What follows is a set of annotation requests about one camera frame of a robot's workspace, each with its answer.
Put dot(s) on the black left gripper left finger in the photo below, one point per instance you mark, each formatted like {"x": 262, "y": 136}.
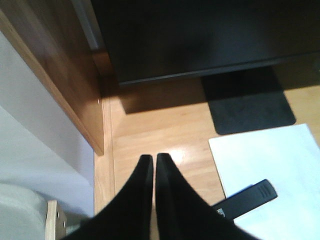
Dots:
{"x": 128, "y": 215}

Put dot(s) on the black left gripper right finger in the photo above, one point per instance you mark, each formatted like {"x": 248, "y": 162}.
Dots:
{"x": 182, "y": 214}

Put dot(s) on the black stapler with orange tab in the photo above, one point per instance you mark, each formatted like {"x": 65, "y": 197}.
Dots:
{"x": 246, "y": 200}

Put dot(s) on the white paper sheets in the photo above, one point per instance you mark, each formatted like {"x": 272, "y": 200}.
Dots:
{"x": 289, "y": 158}

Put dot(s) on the wooden desk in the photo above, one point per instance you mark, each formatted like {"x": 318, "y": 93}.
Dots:
{"x": 123, "y": 122}

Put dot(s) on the black computer monitor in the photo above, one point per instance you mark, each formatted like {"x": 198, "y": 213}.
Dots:
{"x": 232, "y": 45}

